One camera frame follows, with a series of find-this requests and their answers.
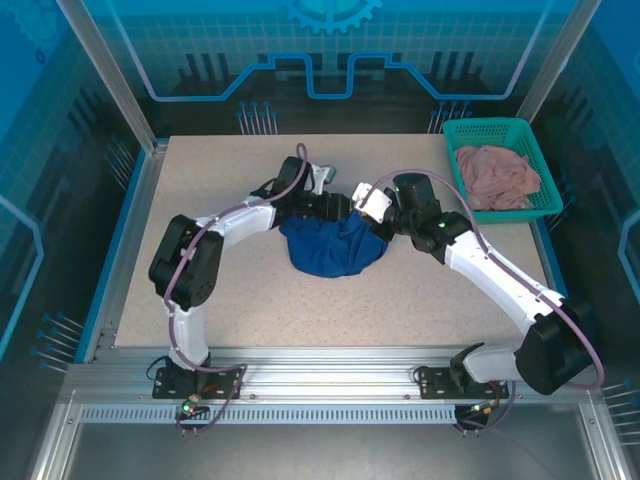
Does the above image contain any blue t-shirt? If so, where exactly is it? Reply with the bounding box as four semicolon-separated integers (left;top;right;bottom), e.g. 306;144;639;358
278;209;389;279

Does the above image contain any pink crumpled cloth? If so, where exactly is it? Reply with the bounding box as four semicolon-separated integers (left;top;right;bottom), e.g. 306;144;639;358
453;144;543;212

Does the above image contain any green plastic mesh basket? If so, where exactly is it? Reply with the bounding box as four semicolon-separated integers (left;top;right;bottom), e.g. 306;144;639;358
442;118;566;226

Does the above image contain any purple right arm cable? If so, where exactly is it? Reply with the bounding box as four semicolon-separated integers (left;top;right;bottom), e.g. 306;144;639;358
367;171;606;437

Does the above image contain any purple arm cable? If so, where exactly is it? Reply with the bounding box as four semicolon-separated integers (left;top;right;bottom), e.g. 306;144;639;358
367;171;606;437
164;143;309;437

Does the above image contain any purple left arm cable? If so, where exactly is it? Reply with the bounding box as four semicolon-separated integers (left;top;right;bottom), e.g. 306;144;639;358
164;143;309;437

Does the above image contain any aluminium side rail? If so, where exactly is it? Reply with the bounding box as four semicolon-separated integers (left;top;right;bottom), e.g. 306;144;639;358
529;219;571;301
87;142;169;364

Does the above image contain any aluminium mounting rail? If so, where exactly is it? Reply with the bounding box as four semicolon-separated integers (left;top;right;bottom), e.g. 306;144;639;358
64;344;599;407

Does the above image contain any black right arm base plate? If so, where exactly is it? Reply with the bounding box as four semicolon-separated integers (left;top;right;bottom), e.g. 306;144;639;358
417;366;511;400

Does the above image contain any aluminium frame post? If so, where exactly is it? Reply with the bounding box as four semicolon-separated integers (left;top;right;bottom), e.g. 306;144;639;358
54;0;169;157
517;0;601;124

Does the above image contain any slotted grey cable duct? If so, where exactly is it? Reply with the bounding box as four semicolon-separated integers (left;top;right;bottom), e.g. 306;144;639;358
77;405;459;426

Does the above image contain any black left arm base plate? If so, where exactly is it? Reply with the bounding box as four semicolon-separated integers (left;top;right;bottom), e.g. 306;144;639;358
152;364;247;401

